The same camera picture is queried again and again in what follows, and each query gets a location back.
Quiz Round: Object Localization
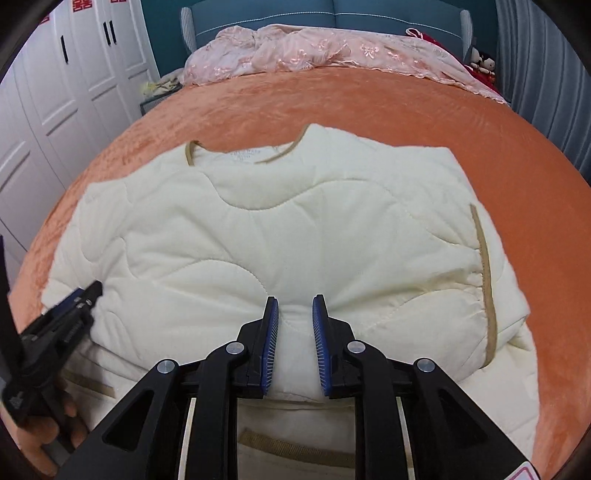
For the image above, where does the pink embroidered quilt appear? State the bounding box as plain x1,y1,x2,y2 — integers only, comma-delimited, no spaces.
179,24,507,105

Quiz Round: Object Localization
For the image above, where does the person's left hand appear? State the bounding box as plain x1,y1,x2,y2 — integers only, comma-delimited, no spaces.
15,393,88,477

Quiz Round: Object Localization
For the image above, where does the cream quilted jacket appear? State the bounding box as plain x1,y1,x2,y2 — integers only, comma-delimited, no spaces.
42,124,539,479

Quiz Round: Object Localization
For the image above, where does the blue-grey curtain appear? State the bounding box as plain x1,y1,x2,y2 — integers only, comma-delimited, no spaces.
496,1,591,180

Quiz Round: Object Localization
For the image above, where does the red cloth on bed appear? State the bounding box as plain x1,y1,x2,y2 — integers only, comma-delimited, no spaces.
406,27,442,47

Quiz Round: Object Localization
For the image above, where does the grey nightstand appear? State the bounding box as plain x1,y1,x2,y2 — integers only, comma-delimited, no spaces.
139,96,161,116

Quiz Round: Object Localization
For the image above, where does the white wardrobe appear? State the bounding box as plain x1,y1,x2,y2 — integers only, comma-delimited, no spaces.
1,0,158,282

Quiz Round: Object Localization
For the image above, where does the teal upholstered headboard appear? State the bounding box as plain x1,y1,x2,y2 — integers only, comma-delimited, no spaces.
180,0,473,60

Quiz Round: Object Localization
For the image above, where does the orange plush bed blanket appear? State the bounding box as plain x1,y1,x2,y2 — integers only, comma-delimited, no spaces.
10,67,590,479

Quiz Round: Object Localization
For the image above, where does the clutter on nightstand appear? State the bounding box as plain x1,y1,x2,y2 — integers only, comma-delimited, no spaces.
141,69,182,100

